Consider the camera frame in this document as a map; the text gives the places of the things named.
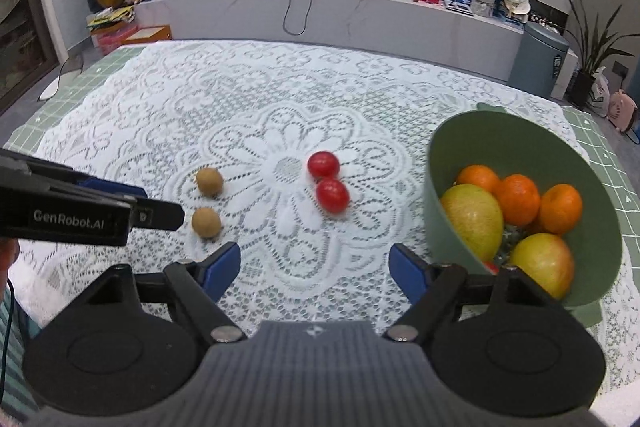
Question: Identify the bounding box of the pink pig toy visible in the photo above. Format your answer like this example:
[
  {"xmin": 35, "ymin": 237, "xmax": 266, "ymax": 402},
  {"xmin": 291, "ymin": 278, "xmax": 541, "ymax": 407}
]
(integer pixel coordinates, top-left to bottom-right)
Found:
[{"xmin": 607, "ymin": 89, "xmax": 638, "ymax": 132}]

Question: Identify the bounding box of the black hanging cable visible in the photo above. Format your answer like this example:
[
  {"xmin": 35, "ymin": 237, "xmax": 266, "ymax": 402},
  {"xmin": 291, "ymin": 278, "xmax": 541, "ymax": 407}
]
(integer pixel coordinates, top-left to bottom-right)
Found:
[{"xmin": 282, "ymin": 0, "xmax": 321, "ymax": 36}]

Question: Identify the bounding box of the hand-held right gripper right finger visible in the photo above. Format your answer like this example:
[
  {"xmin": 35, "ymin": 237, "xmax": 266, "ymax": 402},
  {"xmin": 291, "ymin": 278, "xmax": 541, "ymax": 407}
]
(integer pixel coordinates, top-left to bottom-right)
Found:
[{"xmin": 386, "ymin": 243, "xmax": 563, "ymax": 342}]

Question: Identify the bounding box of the red tomato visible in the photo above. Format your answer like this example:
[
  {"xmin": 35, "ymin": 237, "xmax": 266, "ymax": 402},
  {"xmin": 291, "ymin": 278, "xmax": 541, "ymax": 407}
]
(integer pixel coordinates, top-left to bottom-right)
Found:
[
  {"xmin": 316, "ymin": 178, "xmax": 351, "ymax": 214},
  {"xmin": 306, "ymin": 151, "xmax": 341, "ymax": 180}
]

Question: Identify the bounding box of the orange mandarin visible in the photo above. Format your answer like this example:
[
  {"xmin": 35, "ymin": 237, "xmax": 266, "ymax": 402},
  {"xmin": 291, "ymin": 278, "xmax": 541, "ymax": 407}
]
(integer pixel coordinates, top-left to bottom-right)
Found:
[
  {"xmin": 494, "ymin": 174, "xmax": 542, "ymax": 228},
  {"xmin": 455, "ymin": 164, "xmax": 502, "ymax": 195},
  {"xmin": 539, "ymin": 183, "xmax": 584, "ymax": 235}
]

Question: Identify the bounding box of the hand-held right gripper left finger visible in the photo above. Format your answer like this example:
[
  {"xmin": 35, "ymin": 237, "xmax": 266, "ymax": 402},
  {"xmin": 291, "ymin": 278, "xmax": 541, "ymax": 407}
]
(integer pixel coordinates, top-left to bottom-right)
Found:
[{"xmin": 87, "ymin": 242, "xmax": 246, "ymax": 343}]

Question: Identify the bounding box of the tall leafy potted plant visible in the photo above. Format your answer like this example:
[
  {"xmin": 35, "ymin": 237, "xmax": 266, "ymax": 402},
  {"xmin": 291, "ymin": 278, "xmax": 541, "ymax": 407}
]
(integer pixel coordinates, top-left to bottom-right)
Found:
[{"xmin": 560, "ymin": 0, "xmax": 637, "ymax": 108}]

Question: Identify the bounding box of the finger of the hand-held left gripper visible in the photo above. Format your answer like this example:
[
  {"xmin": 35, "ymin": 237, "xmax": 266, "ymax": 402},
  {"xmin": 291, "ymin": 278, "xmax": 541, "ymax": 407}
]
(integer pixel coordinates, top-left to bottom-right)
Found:
[
  {"xmin": 131, "ymin": 199, "xmax": 186, "ymax": 230},
  {"xmin": 80, "ymin": 177, "xmax": 149, "ymax": 200}
]

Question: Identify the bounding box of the pink storage box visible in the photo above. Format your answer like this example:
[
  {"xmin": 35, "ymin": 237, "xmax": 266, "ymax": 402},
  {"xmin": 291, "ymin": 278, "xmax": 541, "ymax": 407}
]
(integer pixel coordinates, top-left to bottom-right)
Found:
[{"xmin": 91, "ymin": 24, "xmax": 138, "ymax": 55}]

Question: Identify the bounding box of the white plastic bag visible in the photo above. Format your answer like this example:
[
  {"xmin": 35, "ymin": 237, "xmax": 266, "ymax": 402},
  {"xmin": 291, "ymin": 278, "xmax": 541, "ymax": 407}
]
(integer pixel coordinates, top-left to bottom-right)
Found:
[{"xmin": 590, "ymin": 67, "xmax": 612, "ymax": 115}]

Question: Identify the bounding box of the orange cardboard box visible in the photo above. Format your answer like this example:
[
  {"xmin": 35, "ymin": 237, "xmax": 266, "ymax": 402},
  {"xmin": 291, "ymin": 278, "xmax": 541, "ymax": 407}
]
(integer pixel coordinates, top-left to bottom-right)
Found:
[{"xmin": 122, "ymin": 25, "xmax": 172, "ymax": 45}]

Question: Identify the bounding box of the teal striped shirt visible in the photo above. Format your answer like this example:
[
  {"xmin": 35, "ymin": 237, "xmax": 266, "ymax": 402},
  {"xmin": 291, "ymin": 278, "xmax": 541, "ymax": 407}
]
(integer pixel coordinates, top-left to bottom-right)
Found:
[{"xmin": 0, "ymin": 287, "xmax": 43, "ymax": 423}]

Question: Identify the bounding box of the grey trash can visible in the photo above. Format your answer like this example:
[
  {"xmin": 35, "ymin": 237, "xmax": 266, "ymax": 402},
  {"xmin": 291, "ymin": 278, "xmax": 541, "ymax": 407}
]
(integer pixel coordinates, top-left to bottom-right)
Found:
[{"xmin": 507, "ymin": 23, "xmax": 570, "ymax": 98}]

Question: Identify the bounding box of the white marble media console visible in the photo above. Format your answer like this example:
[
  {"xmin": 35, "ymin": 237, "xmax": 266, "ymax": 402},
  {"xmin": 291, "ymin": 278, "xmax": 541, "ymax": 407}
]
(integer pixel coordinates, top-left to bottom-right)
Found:
[{"xmin": 132, "ymin": 0, "xmax": 578, "ymax": 100}]

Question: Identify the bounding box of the brown kiwi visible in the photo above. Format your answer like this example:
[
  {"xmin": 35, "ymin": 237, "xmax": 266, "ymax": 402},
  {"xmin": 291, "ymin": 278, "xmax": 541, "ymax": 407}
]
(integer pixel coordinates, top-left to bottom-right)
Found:
[
  {"xmin": 191, "ymin": 207, "xmax": 222, "ymax": 239},
  {"xmin": 195, "ymin": 167, "xmax": 224, "ymax": 198}
]

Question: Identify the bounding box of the yellow green apple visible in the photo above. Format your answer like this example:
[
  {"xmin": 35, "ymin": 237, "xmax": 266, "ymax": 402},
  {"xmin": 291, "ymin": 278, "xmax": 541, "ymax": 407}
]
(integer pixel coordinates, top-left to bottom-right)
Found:
[{"xmin": 440, "ymin": 184, "xmax": 505, "ymax": 262}]

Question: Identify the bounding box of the white lace tablecloth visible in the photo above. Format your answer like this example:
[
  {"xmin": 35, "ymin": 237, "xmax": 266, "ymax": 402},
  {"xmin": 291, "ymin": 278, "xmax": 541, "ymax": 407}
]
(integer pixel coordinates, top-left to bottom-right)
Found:
[{"xmin": 10, "ymin": 38, "xmax": 640, "ymax": 408}]

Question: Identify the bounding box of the green plastic bowl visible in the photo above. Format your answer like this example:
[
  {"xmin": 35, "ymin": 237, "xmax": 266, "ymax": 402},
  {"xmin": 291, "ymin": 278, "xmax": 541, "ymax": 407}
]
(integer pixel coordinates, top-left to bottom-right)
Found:
[{"xmin": 422, "ymin": 103, "xmax": 623, "ymax": 327}]

